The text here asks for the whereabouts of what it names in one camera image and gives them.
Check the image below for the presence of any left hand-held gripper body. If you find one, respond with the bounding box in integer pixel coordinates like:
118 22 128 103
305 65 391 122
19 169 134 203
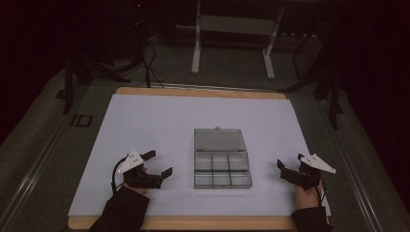
117 148 162 189

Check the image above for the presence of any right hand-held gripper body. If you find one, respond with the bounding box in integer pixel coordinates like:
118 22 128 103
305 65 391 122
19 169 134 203
279 153 337 191

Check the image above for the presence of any clear plastic compartment box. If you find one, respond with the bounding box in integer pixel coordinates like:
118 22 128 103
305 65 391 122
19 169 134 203
193 126 253 190

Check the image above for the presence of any person's left hand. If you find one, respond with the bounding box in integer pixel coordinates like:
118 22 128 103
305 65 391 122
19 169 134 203
127 183 149 195

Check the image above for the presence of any person's right hand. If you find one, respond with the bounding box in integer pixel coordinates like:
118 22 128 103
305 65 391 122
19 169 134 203
294 181 325 213

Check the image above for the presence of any white table mat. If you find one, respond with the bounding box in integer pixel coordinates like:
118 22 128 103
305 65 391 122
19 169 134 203
68 93 332 218

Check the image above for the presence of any wooden table board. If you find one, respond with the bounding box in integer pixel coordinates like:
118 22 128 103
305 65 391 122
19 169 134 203
68 86 298 231

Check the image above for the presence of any black tripod stand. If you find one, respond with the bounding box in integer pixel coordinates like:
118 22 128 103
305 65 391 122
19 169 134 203
55 47 132 116
278 32 347 131

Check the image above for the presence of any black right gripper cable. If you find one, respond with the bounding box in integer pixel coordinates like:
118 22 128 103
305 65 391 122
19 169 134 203
316 179 327 208

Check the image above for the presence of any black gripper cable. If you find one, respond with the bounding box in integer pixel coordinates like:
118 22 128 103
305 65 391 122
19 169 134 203
110 156 131 195
316 179 327 208

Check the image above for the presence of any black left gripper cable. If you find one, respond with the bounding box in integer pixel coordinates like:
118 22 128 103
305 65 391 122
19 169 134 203
110 156 131 195

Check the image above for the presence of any small black rectangular frame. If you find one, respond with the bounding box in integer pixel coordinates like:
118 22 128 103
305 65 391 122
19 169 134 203
70 113 94 128

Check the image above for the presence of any black floor cable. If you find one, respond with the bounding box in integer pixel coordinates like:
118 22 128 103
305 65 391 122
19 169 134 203
136 42 168 90

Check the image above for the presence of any white metal table frame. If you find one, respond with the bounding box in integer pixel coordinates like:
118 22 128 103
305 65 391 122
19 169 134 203
190 0 287 80

